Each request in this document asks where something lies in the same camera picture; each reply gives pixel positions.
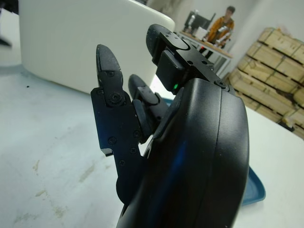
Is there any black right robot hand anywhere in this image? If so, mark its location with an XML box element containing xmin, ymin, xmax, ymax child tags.
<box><xmin>90</xmin><ymin>23</ymin><xmax>250</xmax><ymax>228</ymax></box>

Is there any blue plastic tray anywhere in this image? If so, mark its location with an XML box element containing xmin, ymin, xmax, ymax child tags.
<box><xmin>158</xmin><ymin>94</ymin><xmax>267</xmax><ymax>209</ymax></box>

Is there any white two-slot toaster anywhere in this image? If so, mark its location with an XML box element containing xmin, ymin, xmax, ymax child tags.
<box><xmin>18</xmin><ymin>0</ymin><xmax>176</xmax><ymax>95</ymax></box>

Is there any wooden-topped work desk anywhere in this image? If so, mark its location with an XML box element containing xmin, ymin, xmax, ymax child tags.
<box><xmin>177</xmin><ymin>30</ymin><xmax>234</xmax><ymax>79</ymax></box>

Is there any wooden shipping crate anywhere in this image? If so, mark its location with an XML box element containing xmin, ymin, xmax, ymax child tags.
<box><xmin>224</xmin><ymin>27</ymin><xmax>304</xmax><ymax>139</ymax></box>

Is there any person in orange jacket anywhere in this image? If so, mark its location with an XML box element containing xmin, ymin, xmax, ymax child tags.
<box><xmin>206</xmin><ymin>5</ymin><xmax>236</xmax><ymax>46</ymax></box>

